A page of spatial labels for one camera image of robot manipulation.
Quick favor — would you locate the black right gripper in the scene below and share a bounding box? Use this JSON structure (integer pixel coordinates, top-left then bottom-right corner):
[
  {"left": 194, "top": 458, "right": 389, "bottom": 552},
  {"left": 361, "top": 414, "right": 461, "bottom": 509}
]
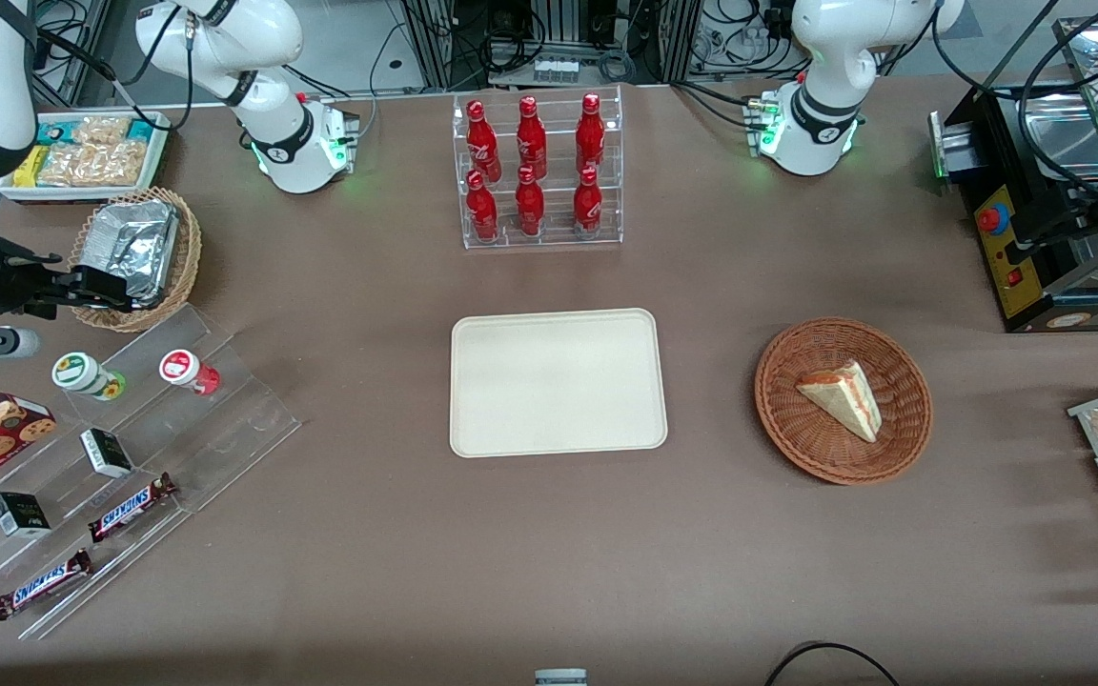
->
[{"left": 0, "top": 252, "right": 147, "bottom": 317}]

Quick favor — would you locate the green gum bottle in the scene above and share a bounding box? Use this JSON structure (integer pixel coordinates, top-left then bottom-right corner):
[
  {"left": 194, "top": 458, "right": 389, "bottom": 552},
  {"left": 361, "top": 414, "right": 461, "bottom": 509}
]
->
[{"left": 51, "top": 352, "right": 127, "bottom": 402}]

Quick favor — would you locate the beige rectangular tray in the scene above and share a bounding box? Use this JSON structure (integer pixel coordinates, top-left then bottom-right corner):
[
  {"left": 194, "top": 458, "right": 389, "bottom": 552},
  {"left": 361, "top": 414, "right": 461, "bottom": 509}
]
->
[{"left": 449, "top": 307, "right": 669, "bottom": 460}]

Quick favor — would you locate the silver foil bag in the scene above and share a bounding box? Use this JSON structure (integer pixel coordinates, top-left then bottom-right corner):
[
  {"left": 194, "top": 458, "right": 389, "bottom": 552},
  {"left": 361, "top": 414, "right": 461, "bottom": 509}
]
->
[{"left": 80, "top": 199, "right": 179, "bottom": 312}]

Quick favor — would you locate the light wicker basket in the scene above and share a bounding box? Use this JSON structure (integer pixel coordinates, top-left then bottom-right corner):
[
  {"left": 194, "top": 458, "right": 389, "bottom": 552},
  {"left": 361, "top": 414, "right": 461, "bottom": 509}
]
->
[{"left": 67, "top": 187, "right": 203, "bottom": 333}]

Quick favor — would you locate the clear cracker bag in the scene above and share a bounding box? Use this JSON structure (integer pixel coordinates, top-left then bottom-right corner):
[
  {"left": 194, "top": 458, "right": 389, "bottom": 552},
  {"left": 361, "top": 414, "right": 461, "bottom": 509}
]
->
[{"left": 38, "top": 115, "right": 146, "bottom": 188}]

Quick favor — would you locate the white plastic snack bin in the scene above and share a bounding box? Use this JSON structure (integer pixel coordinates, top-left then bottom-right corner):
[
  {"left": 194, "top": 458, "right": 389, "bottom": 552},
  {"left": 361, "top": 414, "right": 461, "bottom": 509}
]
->
[{"left": 0, "top": 111, "right": 172, "bottom": 204}]

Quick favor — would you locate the yellow snack pack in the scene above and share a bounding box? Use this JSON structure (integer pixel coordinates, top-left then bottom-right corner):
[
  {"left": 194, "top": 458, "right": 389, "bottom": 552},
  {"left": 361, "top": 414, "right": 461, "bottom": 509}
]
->
[{"left": 13, "top": 144, "right": 51, "bottom": 189}]

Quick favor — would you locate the teal snack pack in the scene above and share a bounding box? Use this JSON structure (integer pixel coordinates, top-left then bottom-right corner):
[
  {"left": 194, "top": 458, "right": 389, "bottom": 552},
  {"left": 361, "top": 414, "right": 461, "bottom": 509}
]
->
[{"left": 35, "top": 118, "right": 155, "bottom": 146}]

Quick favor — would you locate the small black box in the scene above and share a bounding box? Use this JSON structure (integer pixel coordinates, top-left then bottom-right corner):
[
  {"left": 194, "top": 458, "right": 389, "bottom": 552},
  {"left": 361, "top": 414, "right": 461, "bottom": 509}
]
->
[
  {"left": 79, "top": 428, "right": 134, "bottom": 480},
  {"left": 0, "top": 491, "right": 52, "bottom": 540}
]

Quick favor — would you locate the clear acrylic stepped display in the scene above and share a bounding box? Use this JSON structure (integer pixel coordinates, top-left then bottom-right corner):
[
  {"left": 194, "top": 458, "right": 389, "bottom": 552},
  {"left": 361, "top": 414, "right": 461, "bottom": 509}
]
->
[{"left": 0, "top": 305, "right": 303, "bottom": 642}]

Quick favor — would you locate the Snickers chocolate bar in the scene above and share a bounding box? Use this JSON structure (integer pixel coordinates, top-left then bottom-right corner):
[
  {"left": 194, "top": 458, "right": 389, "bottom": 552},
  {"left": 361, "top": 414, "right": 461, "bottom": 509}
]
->
[
  {"left": 88, "top": 473, "right": 179, "bottom": 545},
  {"left": 0, "top": 549, "right": 93, "bottom": 622}
]

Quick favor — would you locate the red cola bottle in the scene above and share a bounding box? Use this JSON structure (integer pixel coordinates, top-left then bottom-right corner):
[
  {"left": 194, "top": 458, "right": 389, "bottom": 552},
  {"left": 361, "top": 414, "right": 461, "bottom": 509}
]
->
[
  {"left": 514, "top": 164, "right": 546, "bottom": 238},
  {"left": 465, "top": 169, "right": 500, "bottom": 243},
  {"left": 575, "top": 91, "right": 606, "bottom": 175},
  {"left": 516, "top": 94, "right": 549, "bottom": 181},
  {"left": 572, "top": 164, "right": 604, "bottom": 236},
  {"left": 465, "top": 99, "right": 503, "bottom": 185}
]

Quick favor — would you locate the clear acrylic bottle rack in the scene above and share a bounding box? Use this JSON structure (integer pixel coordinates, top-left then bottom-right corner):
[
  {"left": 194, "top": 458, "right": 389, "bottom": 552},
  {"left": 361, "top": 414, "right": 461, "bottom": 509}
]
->
[{"left": 451, "top": 85, "right": 625, "bottom": 252}]

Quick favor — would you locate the brown wicker basket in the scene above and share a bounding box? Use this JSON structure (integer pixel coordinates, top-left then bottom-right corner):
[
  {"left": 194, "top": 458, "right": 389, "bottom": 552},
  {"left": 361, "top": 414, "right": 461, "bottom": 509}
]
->
[{"left": 754, "top": 316, "right": 934, "bottom": 487}]

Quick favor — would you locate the wrapped sandwich wedge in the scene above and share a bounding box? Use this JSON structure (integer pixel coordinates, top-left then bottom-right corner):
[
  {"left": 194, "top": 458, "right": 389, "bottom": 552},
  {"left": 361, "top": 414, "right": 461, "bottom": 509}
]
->
[{"left": 795, "top": 359, "right": 884, "bottom": 444}]

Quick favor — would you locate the black machine with steel trays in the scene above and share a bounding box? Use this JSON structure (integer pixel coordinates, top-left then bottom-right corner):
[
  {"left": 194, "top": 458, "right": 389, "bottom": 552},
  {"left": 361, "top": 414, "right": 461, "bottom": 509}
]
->
[{"left": 927, "top": 13, "right": 1098, "bottom": 334}]

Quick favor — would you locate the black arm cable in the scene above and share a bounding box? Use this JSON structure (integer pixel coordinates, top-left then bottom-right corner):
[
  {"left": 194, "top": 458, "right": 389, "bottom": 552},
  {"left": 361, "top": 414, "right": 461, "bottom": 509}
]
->
[{"left": 32, "top": 0, "right": 197, "bottom": 132}]

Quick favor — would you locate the black cable loop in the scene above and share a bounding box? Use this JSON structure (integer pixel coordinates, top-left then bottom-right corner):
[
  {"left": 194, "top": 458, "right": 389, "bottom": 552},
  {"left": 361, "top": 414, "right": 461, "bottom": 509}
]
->
[{"left": 762, "top": 642, "right": 903, "bottom": 686}]

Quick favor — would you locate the thick black cable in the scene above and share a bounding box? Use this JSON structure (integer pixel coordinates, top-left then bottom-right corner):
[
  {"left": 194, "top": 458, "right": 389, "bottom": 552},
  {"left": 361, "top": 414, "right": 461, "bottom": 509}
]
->
[{"left": 930, "top": 0, "right": 1065, "bottom": 100}]

